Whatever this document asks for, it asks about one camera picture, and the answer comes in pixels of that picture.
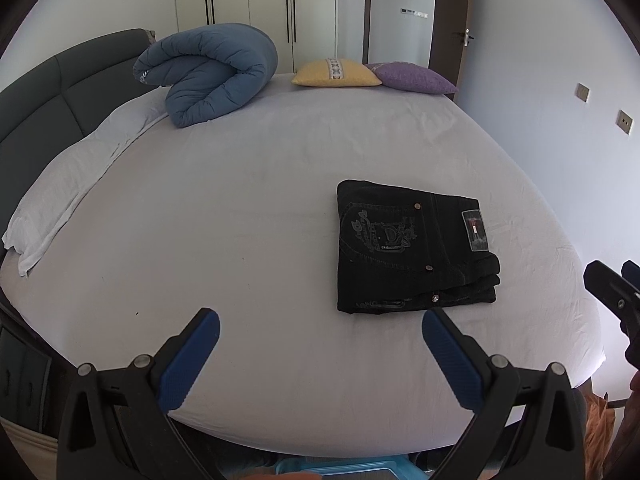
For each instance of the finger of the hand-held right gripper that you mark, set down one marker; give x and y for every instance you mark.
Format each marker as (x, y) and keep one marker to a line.
(632, 272)
(607, 287)

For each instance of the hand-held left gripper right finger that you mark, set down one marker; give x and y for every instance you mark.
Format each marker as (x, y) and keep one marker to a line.
(452, 360)

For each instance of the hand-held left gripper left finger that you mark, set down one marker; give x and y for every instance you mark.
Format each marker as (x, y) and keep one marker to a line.
(187, 360)

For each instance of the black denim pants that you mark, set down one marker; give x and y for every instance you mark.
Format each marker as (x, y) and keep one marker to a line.
(400, 260)

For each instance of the blue plastic bin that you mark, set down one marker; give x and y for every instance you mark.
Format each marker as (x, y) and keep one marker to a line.
(345, 470)

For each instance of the bed with white sheet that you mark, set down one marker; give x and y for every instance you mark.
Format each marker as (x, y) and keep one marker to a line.
(225, 210)

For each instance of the dark nightstand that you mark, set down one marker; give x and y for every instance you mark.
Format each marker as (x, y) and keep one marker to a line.
(22, 385)

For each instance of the white pillow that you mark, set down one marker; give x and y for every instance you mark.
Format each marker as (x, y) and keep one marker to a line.
(65, 185)

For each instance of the purple pillow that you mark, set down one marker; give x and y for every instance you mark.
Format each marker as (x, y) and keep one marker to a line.
(415, 77)

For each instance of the blue quilted duvet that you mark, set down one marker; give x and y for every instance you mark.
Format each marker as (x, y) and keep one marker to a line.
(210, 75)

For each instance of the grey padded headboard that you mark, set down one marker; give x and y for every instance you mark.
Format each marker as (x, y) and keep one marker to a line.
(45, 90)

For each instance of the yellow pillow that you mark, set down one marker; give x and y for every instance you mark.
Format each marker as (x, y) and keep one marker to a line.
(332, 72)

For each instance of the dark wooden door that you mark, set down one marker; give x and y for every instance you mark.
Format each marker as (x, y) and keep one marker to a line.
(450, 15)

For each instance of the white wardrobe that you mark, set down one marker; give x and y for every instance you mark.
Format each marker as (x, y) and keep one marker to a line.
(260, 5)

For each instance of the wall control panel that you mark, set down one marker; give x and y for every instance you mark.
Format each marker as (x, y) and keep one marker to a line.
(414, 11)

